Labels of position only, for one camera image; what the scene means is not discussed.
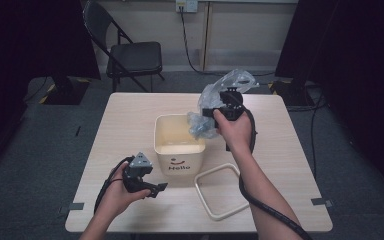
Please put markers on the black folding chair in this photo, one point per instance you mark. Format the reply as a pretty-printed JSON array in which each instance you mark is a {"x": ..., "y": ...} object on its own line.
[{"x": 135, "y": 58}]

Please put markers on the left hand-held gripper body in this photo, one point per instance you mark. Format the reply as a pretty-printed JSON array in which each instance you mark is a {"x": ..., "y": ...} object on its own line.
[{"x": 140, "y": 161}]

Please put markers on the black stand base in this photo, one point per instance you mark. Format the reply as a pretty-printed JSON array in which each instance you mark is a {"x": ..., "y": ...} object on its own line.
[
  {"x": 290, "y": 93},
  {"x": 66, "y": 91}
]

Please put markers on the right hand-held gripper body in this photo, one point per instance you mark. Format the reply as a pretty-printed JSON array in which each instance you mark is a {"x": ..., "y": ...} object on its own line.
[{"x": 232, "y": 106}]

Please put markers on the person's right hand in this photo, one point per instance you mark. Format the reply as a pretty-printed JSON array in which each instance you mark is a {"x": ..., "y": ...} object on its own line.
[{"x": 236, "y": 135}]

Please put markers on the grey tape strip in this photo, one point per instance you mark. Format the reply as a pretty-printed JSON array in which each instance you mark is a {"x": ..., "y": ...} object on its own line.
[
  {"x": 75, "y": 206},
  {"x": 320, "y": 201}
]

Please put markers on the clear plastic bag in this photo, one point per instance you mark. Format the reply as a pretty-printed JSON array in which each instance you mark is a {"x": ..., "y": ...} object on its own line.
[{"x": 210, "y": 96}]

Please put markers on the person's left hand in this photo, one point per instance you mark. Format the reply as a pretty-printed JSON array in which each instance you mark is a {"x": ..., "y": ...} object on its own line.
[{"x": 115, "y": 198}]

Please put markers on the black curtain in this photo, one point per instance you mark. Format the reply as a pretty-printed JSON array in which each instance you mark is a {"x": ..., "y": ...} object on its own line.
[
  {"x": 356, "y": 66},
  {"x": 30, "y": 40}
]

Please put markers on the cream plastic bin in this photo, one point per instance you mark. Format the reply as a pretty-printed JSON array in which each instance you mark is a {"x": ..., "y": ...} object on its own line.
[{"x": 176, "y": 156}]

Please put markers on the white wall socket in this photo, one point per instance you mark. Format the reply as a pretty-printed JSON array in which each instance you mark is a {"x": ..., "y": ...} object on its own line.
[{"x": 186, "y": 5}]

